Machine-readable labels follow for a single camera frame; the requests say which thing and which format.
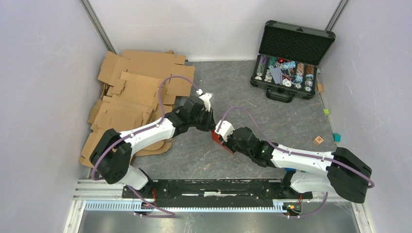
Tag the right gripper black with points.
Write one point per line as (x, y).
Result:
(229, 141)

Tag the red paper box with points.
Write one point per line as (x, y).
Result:
(219, 140)

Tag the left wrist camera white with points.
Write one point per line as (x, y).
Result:
(206, 98)

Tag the aluminium frame rail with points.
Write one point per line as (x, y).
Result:
(99, 196)

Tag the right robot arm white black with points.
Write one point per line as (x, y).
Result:
(339, 171)

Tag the teal cube block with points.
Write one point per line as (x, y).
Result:
(336, 137)

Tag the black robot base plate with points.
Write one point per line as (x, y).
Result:
(203, 193)

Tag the small brown wooden block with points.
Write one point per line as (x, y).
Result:
(320, 88)

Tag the black poker chip case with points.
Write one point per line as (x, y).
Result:
(288, 60)

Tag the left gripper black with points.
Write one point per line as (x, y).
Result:
(210, 124)

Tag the wooden letter block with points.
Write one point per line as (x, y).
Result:
(318, 140)

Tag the stack of flat brown cardboard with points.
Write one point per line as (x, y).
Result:
(136, 85)

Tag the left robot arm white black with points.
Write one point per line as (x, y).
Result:
(112, 155)

